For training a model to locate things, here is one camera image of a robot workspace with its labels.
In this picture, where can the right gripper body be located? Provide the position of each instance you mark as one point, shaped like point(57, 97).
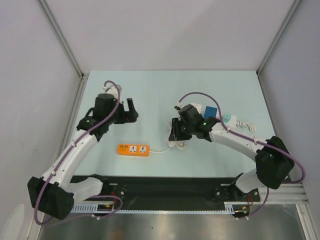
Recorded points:
point(175, 129)

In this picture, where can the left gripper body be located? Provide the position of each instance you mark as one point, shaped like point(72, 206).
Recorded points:
point(124, 117)

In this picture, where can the blue cube adapter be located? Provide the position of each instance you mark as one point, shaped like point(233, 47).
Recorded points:
point(210, 112)

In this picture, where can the white power strip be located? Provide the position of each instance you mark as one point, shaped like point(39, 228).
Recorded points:
point(232, 122)

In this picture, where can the orange power strip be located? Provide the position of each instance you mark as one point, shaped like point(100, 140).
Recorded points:
point(133, 150)

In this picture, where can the mint green charger plug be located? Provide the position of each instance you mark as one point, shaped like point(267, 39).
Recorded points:
point(226, 118)

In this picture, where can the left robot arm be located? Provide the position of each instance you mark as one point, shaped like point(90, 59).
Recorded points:
point(53, 193)

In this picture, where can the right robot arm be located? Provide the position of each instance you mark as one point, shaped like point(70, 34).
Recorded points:
point(272, 160)

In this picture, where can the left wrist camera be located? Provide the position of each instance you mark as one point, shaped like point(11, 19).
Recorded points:
point(113, 90)

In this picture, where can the white power strip cord plug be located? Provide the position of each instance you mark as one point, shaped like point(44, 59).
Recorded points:
point(246, 125)

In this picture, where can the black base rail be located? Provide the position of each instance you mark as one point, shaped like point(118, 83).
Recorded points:
point(214, 189)

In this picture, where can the white cable duct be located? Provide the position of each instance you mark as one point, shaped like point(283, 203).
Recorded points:
point(162, 206)

